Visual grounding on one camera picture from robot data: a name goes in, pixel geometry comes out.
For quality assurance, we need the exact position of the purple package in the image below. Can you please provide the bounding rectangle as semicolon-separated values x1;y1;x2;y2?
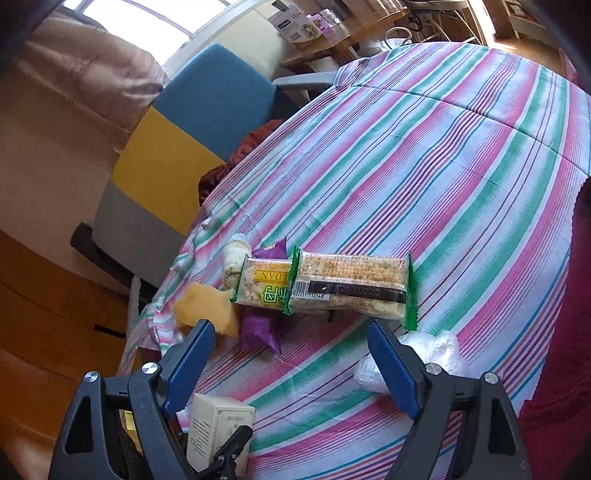
318;7;352;40

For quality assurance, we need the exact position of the striped bed sheet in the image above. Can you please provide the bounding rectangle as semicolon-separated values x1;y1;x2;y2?
117;41;591;480

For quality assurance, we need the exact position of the short snack bar yellow label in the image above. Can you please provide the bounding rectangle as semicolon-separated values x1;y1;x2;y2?
229;256;296;311

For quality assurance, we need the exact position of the cream rolled sock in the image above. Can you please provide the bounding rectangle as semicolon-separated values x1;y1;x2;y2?
222;233;252;289

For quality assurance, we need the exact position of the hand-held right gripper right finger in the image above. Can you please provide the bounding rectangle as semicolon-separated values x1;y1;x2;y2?
367;319;532;480

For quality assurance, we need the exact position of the blue yellow grey chair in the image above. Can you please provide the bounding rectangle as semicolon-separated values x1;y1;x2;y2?
69;43;340;296

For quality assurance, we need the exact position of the yellow sponge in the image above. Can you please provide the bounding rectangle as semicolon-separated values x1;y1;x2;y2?
173;282;241;337

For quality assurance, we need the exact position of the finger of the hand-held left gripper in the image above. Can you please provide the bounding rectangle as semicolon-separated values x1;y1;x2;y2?
198;425;254;480

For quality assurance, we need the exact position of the wooden desk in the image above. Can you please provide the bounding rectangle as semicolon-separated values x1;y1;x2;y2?
279;7;411;75

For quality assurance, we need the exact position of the white and blue box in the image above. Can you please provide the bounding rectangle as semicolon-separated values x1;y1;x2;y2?
270;0;324;44

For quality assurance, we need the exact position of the white plastic bag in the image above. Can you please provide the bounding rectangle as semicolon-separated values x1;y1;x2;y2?
355;330;468;395

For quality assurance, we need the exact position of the small cream carton box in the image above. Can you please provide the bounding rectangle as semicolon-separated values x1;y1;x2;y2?
185;392;256;478

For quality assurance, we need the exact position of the window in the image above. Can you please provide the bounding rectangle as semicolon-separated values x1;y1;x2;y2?
74;0;241;61

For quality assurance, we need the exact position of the long snack bar black label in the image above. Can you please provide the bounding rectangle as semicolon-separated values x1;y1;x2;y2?
283;247;419;330

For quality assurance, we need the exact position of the beige curtain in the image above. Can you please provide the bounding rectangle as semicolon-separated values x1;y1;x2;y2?
0;9;171;158

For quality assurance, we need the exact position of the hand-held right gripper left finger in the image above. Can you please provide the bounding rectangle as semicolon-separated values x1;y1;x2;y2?
48;318;218;480

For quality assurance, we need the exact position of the purple snack packet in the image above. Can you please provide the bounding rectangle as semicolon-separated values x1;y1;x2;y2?
239;237;291;355

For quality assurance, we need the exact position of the dark red cloth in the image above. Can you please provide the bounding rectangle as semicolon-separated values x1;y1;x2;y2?
198;117;282;206

